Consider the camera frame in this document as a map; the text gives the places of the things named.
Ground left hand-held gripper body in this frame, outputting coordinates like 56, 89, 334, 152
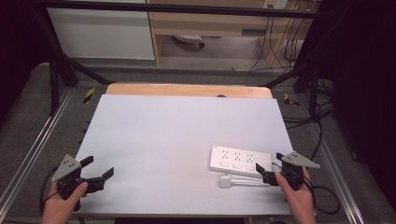
50, 154, 106, 213

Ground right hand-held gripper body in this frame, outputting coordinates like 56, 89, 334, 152
262, 151, 321, 191

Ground white power strip cable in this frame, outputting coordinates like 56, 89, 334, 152
229, 160, 283, 188

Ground white power strip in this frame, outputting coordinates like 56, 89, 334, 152
209, 145, 275, 178

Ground white plug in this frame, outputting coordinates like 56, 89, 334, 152
219, 174, 233, 189

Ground person's left hand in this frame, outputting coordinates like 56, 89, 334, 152
41, 181, 89, 224

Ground person's right hand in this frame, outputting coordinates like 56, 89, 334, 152
275, 167, 318, 224

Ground white table mat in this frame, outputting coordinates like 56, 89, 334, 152
73, 93, 295, 217

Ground yellow black tape strip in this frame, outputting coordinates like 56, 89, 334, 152
283, 92, 301, 107
82, 88, 96, 105

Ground black curtain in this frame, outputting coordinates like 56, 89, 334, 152
317, 0, 396, 213
0, 0, 54, 123

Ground wooden table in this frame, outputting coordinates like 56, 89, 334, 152
105, 82, 275, 100

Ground white cabinet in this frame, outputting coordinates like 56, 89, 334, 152
46, 0, 156, 61

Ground grey power strip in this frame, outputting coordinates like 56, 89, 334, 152
172, 34, 206, 49

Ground light wooden desk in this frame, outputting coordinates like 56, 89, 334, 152
146, 0, 316, 65

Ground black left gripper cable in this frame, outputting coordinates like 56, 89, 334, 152
38, 166, 61, 217

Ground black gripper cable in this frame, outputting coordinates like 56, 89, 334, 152
38, 166, 61, 217
303, 175, 341, 216

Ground aluminium rail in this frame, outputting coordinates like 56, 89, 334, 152
0, 88, 75, 217
307, 120, 366, 224

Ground black floor cables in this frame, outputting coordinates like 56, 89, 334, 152
281, 78, 336, 161

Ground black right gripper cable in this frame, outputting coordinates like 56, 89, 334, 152
303, 175, 341, 216

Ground hanging cable bundle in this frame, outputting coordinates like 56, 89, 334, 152
247, 16, 310, 73

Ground white wall socket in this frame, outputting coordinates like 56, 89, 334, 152
262, 0, 290, 10

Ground black metal frame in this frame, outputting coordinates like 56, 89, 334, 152
31, 0, 332, 123

